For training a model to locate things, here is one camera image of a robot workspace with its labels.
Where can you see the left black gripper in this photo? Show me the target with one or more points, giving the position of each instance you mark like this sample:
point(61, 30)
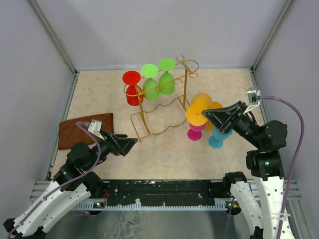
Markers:
point(122, 145)

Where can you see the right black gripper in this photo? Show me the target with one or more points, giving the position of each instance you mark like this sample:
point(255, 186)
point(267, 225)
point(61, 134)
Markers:
point(222, 116)

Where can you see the orange wine glass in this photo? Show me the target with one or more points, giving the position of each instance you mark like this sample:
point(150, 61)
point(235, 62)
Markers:
point(209, 126)
point(200, 102)

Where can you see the light blue wine glass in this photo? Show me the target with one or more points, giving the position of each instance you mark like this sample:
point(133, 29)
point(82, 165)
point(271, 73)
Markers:
point(217, 139)

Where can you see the magenta wine glass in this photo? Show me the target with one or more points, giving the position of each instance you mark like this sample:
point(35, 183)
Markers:
point(195, 132)

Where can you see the red wine glass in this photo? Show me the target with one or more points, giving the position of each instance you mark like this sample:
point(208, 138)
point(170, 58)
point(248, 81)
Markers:
point(131, 79)

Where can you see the green wine glass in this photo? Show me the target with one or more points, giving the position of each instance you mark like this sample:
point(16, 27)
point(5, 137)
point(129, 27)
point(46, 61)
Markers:
point(149, 71)
point(167, 85)

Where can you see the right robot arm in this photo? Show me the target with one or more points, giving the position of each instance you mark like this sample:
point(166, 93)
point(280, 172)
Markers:
point(266, 218)

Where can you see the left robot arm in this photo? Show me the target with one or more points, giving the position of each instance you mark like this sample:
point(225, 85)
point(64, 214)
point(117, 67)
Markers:
point(74, 182)

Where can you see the brown folded cloth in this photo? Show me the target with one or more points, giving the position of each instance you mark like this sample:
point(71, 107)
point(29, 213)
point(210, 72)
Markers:
point(70, 133)

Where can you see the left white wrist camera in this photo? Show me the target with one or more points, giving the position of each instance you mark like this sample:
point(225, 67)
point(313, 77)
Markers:
point(95, 128)

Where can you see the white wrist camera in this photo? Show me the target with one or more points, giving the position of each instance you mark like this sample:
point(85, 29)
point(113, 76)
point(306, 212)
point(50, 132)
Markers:
point(254, 97)
point(95, 128)

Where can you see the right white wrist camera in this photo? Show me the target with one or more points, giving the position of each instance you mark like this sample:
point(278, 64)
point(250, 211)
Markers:
point(254, 97)

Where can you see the gold wire glass rack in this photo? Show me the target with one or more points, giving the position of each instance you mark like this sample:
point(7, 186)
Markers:
point(184, 69)

